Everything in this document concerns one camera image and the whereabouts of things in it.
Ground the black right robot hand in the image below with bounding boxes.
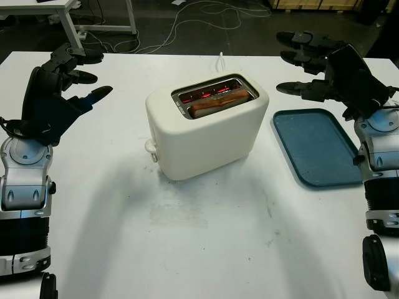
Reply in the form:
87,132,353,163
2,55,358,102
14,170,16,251
276,31,391,118

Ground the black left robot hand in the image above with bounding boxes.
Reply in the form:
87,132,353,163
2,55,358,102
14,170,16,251
22,42,113,138

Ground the toast slice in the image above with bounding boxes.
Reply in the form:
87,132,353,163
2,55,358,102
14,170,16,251
190,90,251,119

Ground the white toaster lever knob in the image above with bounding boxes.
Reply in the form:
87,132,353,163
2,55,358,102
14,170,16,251
143,138,160,163

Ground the white two-slot toaster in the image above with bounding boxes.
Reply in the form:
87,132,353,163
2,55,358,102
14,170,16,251
144,72,270,182

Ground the blue plastic tray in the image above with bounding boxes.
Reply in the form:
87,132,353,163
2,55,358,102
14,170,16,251
271,107,367,188

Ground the white desk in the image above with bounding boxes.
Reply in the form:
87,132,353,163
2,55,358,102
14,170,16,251
0,0,138,51

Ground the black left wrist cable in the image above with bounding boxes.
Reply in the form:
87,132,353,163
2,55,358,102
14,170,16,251
0,116,31,138

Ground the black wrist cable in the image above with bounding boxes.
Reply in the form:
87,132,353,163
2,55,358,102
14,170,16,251
377,85,399,110
0,116,31,138

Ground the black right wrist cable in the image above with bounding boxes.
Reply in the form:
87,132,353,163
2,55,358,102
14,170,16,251
377,85,399,110

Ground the white toaster power cord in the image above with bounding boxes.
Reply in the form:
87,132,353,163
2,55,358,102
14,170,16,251
214,52,226,74

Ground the white floor cable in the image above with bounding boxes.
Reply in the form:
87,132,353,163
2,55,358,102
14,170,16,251
137,0,272,54

